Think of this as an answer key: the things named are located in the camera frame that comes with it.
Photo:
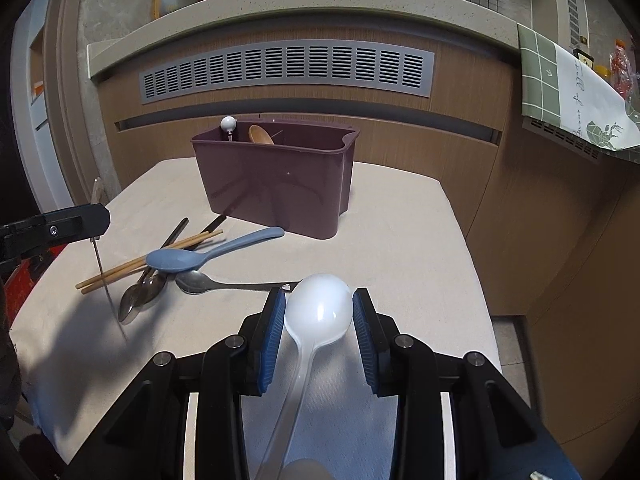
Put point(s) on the metal spoon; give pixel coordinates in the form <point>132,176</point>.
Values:
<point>152,290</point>
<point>131,305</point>
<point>195,282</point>

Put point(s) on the maroon plastic utensil bin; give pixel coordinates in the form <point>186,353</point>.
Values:
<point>280,185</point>

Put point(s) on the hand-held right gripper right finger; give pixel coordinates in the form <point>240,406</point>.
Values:
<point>364,340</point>

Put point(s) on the wooden cabinet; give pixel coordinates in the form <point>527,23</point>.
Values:
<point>450,135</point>

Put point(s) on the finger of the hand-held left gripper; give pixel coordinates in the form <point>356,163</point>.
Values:
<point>75,222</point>

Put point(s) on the green checked cloth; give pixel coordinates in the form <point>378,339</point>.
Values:
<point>545,80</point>

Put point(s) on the white plastic spoon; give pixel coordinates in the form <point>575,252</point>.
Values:
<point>317,310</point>

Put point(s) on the slender metal utensil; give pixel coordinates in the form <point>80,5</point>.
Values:
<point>102,271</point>

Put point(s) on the beige tablecloth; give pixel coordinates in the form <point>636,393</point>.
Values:
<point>400,240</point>

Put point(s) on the blue plastic spoon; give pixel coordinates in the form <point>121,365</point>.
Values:
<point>172,260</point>

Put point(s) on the wooden chopstick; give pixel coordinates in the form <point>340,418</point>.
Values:
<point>120,267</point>
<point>116,278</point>

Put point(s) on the small grey vent grille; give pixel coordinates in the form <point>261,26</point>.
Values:
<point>560,137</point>

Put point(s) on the small dark jar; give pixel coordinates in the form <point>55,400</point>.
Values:
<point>582,60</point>

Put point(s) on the white ball-topped metal utensil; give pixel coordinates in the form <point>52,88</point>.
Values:
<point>228,122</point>

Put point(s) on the wooden spoon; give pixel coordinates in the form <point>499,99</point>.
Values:
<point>261,135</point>

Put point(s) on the beige stone counter ledge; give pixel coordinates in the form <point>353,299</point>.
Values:
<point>300,0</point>

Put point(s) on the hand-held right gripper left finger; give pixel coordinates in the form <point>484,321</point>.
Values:
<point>272,340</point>

